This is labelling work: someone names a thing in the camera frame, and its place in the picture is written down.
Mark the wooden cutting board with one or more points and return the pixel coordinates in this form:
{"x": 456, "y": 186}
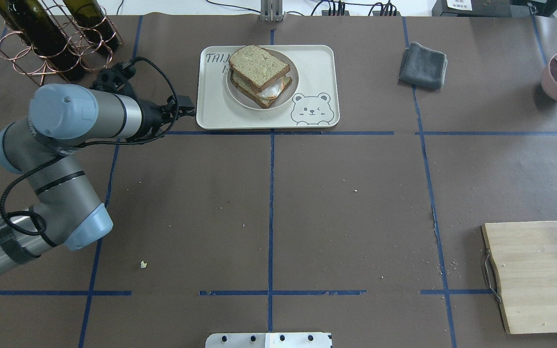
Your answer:
{"x": 523, "y": 256}

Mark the dark wine bottle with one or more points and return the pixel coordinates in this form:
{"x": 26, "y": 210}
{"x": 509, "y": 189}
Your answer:
{"x": 96, "y": 27}
{"x": 32, "y": 20}

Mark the fried egg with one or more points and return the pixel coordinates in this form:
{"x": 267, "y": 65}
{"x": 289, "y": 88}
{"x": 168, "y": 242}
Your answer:
{"x": 274, "y": 90}

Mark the bread slice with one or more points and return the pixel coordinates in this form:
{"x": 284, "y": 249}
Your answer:
{"x": 243, "y": 86}
{"x": 258, "y": 66}

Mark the bread slice under egg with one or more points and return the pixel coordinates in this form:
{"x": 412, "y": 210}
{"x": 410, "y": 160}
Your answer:
{"x": 243, "y": 86}

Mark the copper wire bottle rack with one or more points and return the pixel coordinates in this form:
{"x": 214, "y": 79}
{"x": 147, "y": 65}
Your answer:
{"x": 15, "y": 50}

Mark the cream bear tray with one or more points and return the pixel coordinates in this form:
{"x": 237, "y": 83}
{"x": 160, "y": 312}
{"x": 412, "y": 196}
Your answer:
{"x": 314, "y": 104}

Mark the dark wine bottle lower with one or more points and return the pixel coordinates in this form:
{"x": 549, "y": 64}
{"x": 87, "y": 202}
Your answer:
{"x": 96, "y": 27}

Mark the black power strip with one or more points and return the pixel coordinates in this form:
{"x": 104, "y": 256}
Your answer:
{"x": 339, "y": 8}

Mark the white round plate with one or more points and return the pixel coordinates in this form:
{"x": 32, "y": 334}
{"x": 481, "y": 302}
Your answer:
{"x": 285, "y": 96}

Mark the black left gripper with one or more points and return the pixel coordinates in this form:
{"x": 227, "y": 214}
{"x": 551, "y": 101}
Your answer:
{"x": 152, "y": 116}

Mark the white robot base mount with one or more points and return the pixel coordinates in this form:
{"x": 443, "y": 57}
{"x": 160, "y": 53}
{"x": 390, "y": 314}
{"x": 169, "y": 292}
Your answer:
{"x": 270, "y": 340}

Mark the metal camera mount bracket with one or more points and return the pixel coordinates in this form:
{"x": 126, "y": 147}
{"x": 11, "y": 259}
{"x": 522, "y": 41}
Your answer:
{"x": 271, "y": 11}

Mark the dark wine bottle upper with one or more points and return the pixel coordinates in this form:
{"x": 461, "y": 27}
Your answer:
{"x": 32, "y": 20}

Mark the grey folded cloth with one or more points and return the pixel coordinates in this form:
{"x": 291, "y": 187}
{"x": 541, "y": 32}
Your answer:
{"x": 423, "y": 67}

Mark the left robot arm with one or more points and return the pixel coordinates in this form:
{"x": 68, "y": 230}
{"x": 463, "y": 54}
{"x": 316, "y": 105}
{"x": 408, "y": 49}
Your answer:
{"x": 52, "y": 202}

